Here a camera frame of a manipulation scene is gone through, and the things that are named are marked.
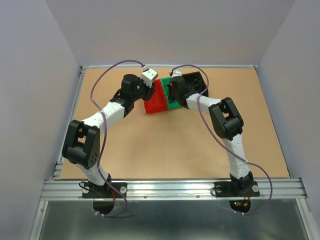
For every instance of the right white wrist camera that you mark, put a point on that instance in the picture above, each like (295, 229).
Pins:
(175, 73)

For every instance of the aluminium mounting rail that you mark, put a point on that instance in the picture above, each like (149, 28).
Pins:
(168, 190)

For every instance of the red plastic bin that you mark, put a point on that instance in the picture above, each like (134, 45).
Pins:
(158, 102)

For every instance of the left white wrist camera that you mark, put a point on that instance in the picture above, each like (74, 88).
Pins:
(148, 76)

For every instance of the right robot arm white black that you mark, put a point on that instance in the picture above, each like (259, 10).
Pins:
(228, 126)

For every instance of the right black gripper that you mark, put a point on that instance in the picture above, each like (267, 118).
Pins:
(171, 96)

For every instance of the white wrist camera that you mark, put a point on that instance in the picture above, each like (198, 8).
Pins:
(148, 76)
(175, 73)

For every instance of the black plastic bin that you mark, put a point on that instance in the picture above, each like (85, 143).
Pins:
(194, 82)

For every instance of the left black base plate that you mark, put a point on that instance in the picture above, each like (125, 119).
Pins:
(117, 190)

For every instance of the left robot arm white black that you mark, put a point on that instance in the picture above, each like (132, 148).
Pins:
(82, 142)

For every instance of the green plastic bin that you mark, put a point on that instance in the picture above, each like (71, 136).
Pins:
(171, 104)

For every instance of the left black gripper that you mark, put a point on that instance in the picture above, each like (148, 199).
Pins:
(149, 90)

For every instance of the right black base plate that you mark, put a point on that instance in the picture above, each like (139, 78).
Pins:
(229, 189)

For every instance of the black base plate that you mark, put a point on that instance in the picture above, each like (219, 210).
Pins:
(229, 189)
(117, 190)

